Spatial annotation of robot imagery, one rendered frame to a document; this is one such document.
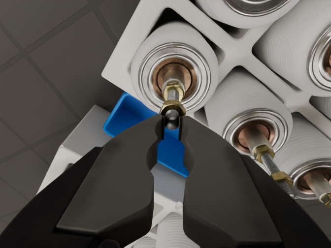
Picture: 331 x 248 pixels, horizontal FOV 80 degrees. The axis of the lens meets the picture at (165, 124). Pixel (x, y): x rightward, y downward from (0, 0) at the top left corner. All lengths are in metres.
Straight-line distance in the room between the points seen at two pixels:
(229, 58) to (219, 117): 0.09
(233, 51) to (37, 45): 0.42
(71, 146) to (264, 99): 0.33
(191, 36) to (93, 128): 0.32
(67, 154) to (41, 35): 0.27
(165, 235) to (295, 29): 0.42
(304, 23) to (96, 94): 0.43
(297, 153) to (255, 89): 0.10
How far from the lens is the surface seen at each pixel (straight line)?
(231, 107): 0.24
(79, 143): 0.42
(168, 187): 0.46
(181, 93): 0.18
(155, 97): 0.22
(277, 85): 0.32
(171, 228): 0.48
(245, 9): 0.21
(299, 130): 0.35
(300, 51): 0.24
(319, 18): 0.24
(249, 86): 0.28
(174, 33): 0.21
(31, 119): 0.66
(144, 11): 0.28
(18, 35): 0.57
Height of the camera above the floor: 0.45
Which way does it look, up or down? 59 degrees down
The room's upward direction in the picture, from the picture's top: 174 degrees counter-clockwise
